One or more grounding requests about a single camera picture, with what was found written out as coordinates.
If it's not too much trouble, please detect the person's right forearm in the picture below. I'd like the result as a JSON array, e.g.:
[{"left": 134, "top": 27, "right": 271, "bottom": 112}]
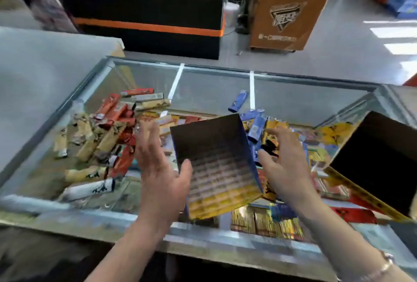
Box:
[{"left": 293, "top": 194, "right": 417, "bottom": 282}]

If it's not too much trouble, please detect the pile of yellow red lighters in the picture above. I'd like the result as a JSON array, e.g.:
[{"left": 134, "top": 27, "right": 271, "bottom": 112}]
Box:
[{"left": 53, "top": 87, "right": 203, "bottom": 202}]

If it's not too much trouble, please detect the person's left hand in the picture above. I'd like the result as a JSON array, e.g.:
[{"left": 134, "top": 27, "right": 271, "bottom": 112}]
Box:
[{"left": 133, "top": 118, "right": 194, "bottom": 227}]

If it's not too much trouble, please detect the blue yellow lighter display box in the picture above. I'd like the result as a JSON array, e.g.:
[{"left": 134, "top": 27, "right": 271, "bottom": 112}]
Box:
[{"left": 169, "top": 113, "right": 263, "bottom": 221}]

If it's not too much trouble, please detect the person's right hand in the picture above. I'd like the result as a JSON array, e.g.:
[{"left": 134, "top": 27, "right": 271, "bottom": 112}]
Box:
[{"left": 257, "top": 126, "right": 320, "bottom": 213}]

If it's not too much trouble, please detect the pile of blue yellow lighters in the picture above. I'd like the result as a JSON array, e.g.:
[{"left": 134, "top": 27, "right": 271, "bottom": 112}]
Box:
[{"left": 228, "top": 89, "right": 379, "bottom": 227}]

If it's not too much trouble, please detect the silver bracelet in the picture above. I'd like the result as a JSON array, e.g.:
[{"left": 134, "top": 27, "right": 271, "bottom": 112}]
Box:
[{"left": 339, "top": 251, "right": 396, "bottom": 282}]

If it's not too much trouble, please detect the black checkout counter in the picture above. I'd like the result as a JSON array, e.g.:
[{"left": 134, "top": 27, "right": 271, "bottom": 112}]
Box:
[{"left": 44, "top": 0, "right": 229, "bottom": 60}]

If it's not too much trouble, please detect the brown cardboard carton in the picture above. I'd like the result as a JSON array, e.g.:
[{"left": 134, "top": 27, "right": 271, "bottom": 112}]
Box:
[{"left": 249, "top": 0, "right": 338, "bottom": 52}]

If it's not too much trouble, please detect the black yellow display box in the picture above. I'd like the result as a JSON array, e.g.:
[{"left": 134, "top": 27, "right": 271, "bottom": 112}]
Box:
[{"left": 324, "top": 110, "right": 417, "bottom": 222}]

